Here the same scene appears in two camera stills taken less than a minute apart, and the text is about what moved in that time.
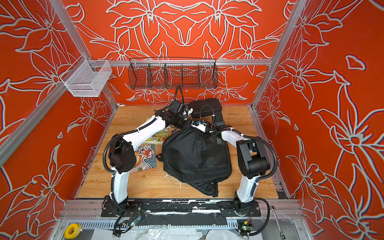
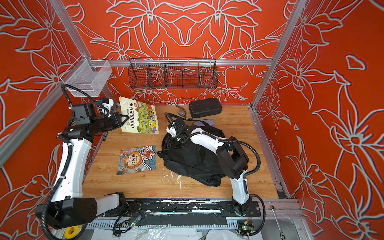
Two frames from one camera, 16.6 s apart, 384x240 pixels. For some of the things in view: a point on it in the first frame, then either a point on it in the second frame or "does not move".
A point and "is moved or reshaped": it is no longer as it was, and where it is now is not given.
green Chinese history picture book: (160, 137) to (143, 117)
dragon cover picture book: (146, 158) does not move
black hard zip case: (205, 107) does not move
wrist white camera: (202, 126) to (172, 131)
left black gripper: (187, 125) to (118, 122)
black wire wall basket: (173, 73) does not move
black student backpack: (200, 159) is moved or reshaped
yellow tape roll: (77, 229) does not move
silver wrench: (282, 235) does not move
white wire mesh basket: (86, 78) does not move
